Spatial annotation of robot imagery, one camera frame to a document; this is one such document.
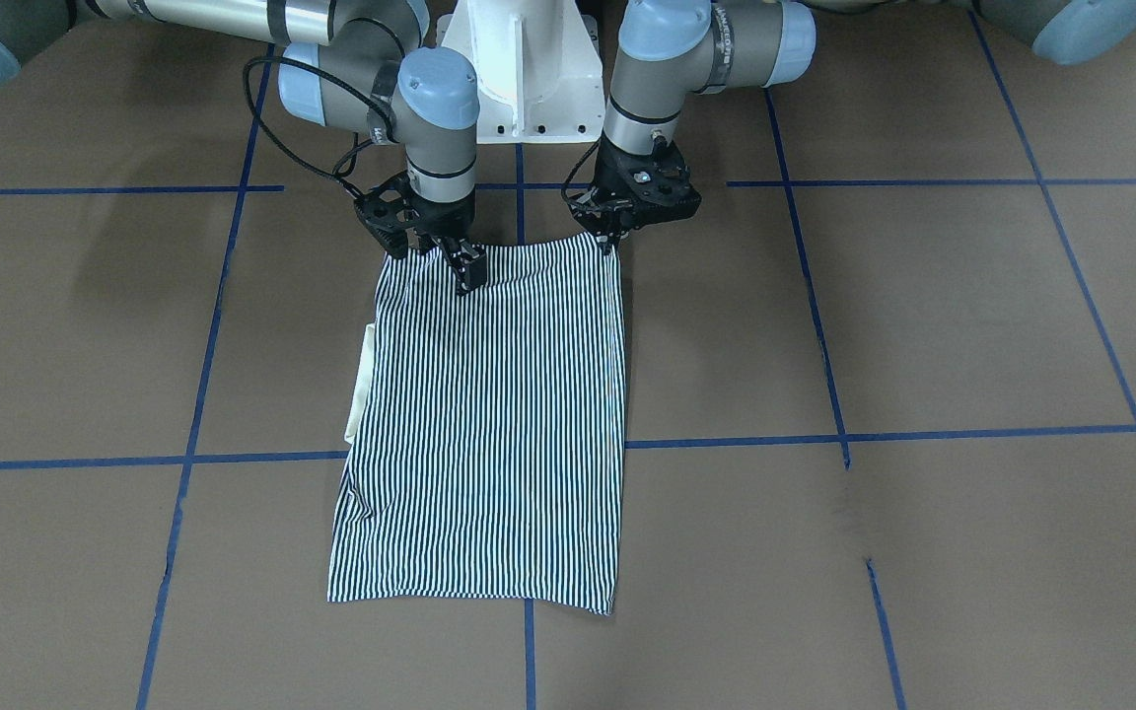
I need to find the striped polo shirt white collar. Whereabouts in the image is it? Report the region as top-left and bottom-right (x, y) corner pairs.
(325, 233), (627, 615)

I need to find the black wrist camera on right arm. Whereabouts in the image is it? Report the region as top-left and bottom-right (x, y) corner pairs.
(350, 172), (411, 259)

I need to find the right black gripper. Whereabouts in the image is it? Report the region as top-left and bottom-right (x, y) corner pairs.
(404, 192), (488, 296)

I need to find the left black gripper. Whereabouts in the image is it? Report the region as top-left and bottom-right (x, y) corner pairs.
(568, 137), (702, 254)

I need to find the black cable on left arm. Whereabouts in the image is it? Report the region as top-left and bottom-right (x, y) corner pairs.
(560, 137), (604, 214)

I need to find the white camera mast with base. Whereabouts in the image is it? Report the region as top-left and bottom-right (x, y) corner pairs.
(436, 1), (605, 145)

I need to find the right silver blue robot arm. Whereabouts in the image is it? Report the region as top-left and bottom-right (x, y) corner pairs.
(0, 1), (490, 295)

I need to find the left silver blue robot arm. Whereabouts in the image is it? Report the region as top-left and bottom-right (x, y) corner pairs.
(560, 1), (1136, 254)

